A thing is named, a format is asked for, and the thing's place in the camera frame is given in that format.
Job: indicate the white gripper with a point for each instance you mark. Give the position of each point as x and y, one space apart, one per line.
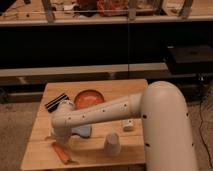
62 140

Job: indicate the orange pepper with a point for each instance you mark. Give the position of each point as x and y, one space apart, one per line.
62 153

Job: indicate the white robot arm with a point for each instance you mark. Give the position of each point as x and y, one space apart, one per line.
162 109

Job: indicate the orange ceramic bowl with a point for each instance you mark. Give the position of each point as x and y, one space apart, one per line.
88 98

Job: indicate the blue sponge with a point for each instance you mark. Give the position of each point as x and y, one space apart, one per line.
82 131

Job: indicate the black striped box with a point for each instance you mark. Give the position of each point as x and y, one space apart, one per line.
53 104

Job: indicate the white paper cup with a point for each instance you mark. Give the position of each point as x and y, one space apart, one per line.
112 145

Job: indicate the wooden table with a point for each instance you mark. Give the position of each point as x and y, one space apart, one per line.
40 156

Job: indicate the white tube bottle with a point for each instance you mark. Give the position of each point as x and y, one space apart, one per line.
128 125

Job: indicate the black box on right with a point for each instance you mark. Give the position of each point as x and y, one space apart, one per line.
190 59

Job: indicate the long shelf rail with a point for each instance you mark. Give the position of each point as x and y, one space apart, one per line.
22 72

